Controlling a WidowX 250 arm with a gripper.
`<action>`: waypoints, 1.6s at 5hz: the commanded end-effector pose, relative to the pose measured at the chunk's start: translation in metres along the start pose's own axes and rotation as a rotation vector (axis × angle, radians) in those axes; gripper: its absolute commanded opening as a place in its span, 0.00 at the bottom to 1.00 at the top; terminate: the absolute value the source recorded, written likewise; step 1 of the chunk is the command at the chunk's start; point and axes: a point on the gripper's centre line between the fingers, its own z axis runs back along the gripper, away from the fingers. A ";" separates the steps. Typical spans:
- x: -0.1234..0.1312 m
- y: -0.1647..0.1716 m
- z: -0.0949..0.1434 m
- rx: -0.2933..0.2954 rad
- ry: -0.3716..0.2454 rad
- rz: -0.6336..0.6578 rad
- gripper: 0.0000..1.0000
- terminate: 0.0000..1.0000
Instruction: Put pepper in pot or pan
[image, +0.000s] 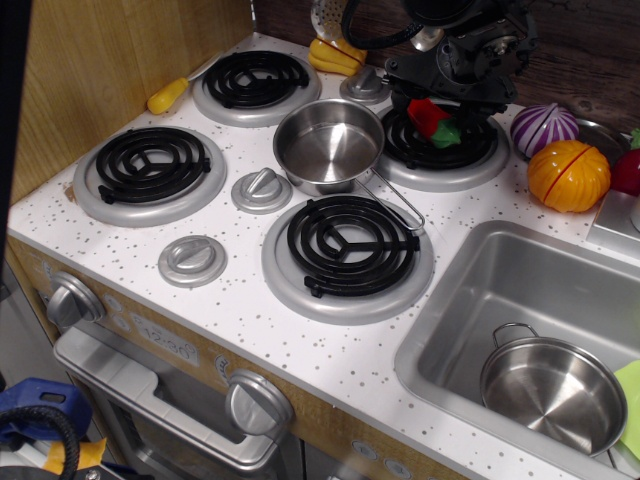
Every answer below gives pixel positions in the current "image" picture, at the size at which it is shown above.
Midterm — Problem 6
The back right stove burner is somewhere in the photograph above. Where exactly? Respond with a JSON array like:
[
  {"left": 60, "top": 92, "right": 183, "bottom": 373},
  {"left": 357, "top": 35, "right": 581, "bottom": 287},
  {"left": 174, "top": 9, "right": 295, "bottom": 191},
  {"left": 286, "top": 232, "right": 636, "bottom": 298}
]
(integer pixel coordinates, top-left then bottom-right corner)
[{"left": 378, "top": 107, "right": 510, "bottom": 193}]

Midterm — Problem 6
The yellow toy bell pepper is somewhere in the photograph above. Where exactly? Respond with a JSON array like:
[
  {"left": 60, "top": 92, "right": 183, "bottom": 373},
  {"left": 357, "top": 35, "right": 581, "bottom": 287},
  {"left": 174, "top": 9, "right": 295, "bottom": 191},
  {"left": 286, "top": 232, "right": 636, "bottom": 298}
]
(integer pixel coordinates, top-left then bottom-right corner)
[{"left": 308, "top": 38, "right": 368, "bottom": 77}]

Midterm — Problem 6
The back left stove burner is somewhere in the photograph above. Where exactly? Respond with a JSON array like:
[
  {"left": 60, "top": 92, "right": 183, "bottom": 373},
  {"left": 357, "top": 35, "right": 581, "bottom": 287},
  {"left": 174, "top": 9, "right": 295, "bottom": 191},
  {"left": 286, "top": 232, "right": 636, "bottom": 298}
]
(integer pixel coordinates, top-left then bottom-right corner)
[{"left": 192, "top": 50, "right": 322, "bottom": 128}]

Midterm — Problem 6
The front right stove burner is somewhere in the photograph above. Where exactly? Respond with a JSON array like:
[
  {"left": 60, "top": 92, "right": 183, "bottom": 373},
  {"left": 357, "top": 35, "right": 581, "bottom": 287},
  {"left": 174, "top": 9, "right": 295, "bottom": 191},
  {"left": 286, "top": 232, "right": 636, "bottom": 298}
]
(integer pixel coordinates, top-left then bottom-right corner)
[{"left": 261, "top": 195, "right": 434, "bottom": 325}]

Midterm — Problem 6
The blue clamp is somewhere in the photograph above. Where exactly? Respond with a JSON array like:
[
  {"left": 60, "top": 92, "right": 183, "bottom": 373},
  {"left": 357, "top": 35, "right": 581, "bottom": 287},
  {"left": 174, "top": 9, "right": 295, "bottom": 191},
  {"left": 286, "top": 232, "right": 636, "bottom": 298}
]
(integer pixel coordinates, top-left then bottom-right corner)
[{"left": 1, "top": 378, "right": 93, "bottom": 443}]

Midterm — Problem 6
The red toy pepper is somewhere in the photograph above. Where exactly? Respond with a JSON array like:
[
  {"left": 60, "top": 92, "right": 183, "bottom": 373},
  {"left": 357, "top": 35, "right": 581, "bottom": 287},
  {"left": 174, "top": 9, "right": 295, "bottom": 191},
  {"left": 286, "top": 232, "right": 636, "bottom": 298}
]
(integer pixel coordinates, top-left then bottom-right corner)
[{"left": 407, "top": 99, "right": 462, "bottom": 149}]

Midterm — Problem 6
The front left stove burner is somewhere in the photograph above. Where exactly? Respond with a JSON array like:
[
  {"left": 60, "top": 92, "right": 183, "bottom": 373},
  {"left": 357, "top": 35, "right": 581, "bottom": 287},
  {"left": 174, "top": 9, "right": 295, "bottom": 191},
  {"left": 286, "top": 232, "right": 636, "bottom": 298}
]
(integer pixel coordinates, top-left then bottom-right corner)
[{"left": 73, "top": 127, "right": 227, "bottom": 228}]

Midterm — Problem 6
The silver knob front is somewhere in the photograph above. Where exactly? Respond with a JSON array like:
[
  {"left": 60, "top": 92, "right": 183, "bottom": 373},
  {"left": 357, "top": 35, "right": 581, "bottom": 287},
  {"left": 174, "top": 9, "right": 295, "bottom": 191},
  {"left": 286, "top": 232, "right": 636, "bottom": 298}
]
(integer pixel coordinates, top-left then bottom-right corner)
[{"left": 158, "top": 235, "right": 227, "bottom": 288}]

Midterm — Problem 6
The silver faucet base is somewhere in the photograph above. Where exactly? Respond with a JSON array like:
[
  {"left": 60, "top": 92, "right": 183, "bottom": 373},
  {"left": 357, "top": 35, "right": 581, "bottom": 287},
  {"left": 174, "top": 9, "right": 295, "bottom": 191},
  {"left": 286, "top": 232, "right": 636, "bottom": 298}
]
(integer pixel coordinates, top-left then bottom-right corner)
[{"left": 587, "top": 190, "right": 639, "bottom": 259}]

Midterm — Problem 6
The silver knob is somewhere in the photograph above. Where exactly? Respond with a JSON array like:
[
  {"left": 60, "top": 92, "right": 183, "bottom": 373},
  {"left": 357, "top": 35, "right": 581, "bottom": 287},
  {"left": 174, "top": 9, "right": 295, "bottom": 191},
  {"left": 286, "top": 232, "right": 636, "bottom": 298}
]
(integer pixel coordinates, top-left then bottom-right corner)
[
  {"left": 231, "top": 168, "right": 293, "bottom": 215},
  {"left": 158, "top": 235, "right": 227, "bottom": 288},
  {"left": 339, "top": 66, "right": 390, "bottom": 105}
]

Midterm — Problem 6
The metal sink basin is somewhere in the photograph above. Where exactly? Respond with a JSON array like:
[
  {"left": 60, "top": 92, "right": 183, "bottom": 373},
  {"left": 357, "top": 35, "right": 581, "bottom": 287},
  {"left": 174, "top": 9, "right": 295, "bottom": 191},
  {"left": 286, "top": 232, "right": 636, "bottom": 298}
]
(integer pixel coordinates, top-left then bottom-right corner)
[{"left": 395, "top": 221, "right": 639, "bottom": 479}]

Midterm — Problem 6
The silver oven door handle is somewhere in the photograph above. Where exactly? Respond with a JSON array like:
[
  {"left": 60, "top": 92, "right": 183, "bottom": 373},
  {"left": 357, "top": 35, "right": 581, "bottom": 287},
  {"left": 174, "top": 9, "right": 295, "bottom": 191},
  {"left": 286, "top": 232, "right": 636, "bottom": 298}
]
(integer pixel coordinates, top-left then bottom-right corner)
[{"left": 54, "top": 328, "right": 283, "bottom": 479}]

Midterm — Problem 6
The oven dial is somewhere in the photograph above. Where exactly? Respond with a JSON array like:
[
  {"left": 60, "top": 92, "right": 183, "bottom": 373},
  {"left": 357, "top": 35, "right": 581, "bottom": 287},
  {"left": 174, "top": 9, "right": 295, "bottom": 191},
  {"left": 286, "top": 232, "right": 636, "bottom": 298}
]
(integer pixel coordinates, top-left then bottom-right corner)
[
  {"left": 46, "top": 272, "right": 106, "bottom": 328},
  {"left": 225, "top": 369, "right": 294, "bottom": 441}
]

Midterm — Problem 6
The black braided cable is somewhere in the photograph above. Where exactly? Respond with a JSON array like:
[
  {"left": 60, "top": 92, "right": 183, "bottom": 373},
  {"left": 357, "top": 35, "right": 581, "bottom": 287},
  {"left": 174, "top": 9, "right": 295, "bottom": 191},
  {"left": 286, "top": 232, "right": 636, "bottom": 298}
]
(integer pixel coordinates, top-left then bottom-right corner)
[{"left": 0, "top": 405, "right": 82, "bottom": 480}]

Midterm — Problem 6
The right oven dial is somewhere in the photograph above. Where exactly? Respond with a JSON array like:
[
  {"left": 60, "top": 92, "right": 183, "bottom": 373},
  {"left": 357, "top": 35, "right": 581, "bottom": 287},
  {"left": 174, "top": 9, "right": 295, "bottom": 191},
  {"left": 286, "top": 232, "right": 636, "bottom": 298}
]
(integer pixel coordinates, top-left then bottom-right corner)
[{"left": 225, "top": 369, "right": 294, "bottom": 441}]

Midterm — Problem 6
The yellow handled toy knife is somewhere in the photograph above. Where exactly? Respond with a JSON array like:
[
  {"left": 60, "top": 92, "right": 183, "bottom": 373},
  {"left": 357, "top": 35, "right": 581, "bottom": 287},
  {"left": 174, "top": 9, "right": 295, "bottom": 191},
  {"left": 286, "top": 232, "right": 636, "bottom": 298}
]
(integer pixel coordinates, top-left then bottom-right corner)
[{"left": 146, "top": 52, "right": 223, "bottom": 115}]

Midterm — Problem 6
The stove burner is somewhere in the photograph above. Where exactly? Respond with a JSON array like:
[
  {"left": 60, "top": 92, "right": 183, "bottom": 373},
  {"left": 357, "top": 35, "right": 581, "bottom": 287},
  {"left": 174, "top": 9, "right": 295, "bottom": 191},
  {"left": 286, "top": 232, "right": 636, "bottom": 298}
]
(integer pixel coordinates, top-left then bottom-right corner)
[
  {"left": 378, "top": 107, "right": 510, "bottom": 193},
  {"left": 261, "top": 195, "right": 434, "bottom": 325},
  {"left": 73, "top": 127, "right": 227, "bottom": 228},
  {"left": 192, "top": 50, "right": 322, "bottom": 128}
]

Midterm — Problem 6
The steel pot in sink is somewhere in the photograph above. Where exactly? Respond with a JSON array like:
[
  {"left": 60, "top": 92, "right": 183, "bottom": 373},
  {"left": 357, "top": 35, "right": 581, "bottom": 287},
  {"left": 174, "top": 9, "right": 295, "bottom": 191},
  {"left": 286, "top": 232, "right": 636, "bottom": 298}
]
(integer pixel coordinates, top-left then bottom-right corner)
[{"left": 480, "top": 323, "right": 628, "bottom": 457}]

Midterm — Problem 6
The silver knob back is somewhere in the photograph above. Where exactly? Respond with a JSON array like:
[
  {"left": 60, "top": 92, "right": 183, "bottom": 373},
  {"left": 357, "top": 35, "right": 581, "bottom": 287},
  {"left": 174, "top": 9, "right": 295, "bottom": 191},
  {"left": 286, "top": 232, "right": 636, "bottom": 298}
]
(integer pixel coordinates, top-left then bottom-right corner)
[{"left": 339, "top": 66, "right": 390, "bottom": 105}]

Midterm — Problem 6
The steel saucepan with wire handle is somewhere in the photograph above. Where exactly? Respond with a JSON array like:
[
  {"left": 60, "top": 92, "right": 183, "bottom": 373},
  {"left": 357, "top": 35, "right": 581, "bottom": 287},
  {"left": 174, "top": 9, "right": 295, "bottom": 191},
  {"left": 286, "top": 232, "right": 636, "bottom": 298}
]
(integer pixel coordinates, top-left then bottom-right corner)
[{"left": 273, "top": 99, "right": 425, "bottom": 231}]

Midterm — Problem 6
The purple toy onion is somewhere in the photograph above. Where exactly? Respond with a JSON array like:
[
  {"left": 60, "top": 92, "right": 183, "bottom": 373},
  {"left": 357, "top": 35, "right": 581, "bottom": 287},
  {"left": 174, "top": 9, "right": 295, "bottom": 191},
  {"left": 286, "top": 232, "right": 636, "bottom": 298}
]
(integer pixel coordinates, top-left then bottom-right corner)
[{"left": 510, "top": 103, "right": 579, "bottom": 158}]

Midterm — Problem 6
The steel slotted spoon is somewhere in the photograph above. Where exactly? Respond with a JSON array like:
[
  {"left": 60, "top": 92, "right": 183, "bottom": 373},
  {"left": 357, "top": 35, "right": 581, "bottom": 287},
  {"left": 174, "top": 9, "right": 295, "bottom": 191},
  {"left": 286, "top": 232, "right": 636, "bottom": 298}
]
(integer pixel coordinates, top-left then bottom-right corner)
[{"left": 310, "top": 0, "right": 346, "bottom": 41}]

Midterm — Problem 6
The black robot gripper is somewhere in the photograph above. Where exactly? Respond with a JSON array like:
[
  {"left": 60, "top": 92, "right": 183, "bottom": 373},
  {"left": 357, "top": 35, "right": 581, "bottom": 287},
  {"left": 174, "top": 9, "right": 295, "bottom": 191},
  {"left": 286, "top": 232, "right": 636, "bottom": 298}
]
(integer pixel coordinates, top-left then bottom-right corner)
[{"left": 384, "top": 1, "right": 538, "bottom": 145}]

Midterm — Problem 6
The green cloth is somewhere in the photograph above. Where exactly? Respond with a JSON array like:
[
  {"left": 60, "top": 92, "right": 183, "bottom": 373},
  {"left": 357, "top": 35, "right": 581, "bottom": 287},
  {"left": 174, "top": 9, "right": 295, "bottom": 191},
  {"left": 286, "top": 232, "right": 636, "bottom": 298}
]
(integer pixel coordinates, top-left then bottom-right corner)
[{"left": 615, "top": 360, "right": 640, "bottom": 458}]

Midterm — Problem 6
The steel plate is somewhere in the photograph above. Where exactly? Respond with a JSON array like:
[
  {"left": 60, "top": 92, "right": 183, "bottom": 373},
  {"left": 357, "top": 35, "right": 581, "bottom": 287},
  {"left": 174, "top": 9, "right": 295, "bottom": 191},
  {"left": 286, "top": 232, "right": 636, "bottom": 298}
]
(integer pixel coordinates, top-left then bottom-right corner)
[{"left": 577, "top": 118, "right": 631, "bottom": 167}]

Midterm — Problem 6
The black cable loop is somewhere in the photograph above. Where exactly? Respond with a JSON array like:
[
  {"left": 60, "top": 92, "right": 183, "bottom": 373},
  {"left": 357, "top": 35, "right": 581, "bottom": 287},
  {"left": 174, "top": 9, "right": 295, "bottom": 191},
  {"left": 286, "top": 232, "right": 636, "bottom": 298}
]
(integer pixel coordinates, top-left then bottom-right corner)
[{"left": 341, "top": 0, "right": 431, "bottom": 51}]

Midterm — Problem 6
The silver knob middle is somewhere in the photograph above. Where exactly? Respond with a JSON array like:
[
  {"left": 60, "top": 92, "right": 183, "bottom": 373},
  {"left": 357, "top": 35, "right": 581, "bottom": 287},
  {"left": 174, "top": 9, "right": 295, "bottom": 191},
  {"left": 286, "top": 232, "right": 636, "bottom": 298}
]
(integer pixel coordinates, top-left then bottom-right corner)
[{"left": 231, "top": 168, "right": 293, "bottom": 215}]

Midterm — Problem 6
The orange toy pumpkin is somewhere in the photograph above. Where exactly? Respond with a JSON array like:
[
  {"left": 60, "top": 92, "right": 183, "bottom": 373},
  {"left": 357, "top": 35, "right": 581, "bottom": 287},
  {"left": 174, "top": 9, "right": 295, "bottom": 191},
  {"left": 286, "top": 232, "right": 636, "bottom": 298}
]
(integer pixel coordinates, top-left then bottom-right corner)
[{"left": 527, "top": 140, "right": 611, "bottom": 213}]

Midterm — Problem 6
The red toy vegetable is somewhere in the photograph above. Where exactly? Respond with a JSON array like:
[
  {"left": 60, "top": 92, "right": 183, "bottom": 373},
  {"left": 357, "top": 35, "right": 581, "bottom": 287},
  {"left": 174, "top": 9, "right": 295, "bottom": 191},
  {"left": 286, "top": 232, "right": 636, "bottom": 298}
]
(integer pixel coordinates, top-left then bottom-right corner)
[{"left": 610, "top": 128, "right": 640, "bottom": 197}]

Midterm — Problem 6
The left oven dial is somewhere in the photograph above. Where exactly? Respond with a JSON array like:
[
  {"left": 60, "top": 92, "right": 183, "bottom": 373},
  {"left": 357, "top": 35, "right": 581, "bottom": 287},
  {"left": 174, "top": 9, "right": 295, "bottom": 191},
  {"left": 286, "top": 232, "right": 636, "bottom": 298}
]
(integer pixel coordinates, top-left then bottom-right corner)
[{"left": 46, "top": 272, "right": 106, "bottom": 328}]

